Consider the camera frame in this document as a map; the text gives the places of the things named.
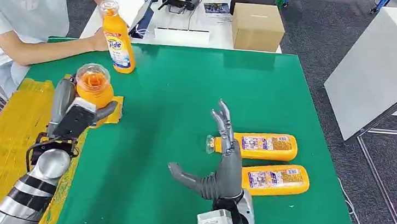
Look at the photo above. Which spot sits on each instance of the tablet in dark case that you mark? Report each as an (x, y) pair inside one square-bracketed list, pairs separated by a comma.
[(142, 18)]

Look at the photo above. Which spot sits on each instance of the brown cardboard box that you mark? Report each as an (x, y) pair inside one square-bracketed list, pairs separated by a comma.
[(257, 27)]

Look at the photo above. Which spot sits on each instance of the white side table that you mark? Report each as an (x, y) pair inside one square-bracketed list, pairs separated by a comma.
[(374, 66)]

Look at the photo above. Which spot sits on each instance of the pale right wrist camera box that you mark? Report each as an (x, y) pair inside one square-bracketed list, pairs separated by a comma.
[(214, 221)]

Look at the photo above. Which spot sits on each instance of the steel table frame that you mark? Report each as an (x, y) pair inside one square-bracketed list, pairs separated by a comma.
[(381, 183)]

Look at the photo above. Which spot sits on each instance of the orange drink bottle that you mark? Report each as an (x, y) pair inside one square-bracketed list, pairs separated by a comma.
[(93, 86), (275, 180), (118, 41), (264, 146)]

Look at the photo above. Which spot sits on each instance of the blue trolley leg with caster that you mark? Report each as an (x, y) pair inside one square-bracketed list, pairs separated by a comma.
[(380, 4)]

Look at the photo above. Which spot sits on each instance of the person's right hand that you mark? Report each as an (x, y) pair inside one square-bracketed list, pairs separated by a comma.
[(100, 43)]

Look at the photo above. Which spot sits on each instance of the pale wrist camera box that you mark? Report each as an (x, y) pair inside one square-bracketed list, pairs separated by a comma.
[(214, 221), (76, 119)]

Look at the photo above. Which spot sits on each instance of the black remote controller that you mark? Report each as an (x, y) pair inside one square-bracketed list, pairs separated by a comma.
[(180, 1)]

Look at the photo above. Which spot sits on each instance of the printed booklet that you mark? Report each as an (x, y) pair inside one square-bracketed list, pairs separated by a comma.
[(216, 8)]

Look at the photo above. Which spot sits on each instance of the green mat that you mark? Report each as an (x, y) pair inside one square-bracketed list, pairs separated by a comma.
[(186, 88)]

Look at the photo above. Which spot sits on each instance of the white desk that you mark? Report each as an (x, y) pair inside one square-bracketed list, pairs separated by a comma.
[(221, 29)]

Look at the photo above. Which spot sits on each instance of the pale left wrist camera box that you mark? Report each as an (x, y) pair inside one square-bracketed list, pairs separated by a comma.
[(76, 119)]

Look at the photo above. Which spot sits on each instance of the flat white box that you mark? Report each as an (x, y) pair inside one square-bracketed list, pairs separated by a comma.
[(181, 36)]

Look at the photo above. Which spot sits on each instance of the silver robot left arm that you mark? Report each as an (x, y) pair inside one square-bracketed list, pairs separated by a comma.
[(45, 169)]

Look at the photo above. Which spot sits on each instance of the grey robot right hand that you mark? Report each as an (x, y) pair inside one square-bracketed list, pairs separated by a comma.
[(228, 176)]

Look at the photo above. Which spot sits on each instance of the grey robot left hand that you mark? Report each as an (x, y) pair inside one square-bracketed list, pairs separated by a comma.
[(62, 101)]

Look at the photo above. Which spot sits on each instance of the person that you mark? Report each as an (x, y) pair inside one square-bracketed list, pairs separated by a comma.
[(9, 2)]

